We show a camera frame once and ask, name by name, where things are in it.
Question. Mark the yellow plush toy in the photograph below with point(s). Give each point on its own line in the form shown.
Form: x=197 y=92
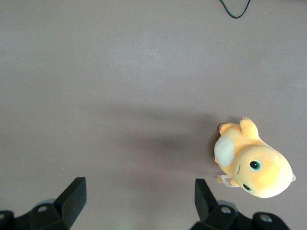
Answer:
x=263 y=163

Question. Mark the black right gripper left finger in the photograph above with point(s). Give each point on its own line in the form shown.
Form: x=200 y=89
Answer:
x=69 y=201

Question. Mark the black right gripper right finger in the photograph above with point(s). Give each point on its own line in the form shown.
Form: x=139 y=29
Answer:
x=206 y=206

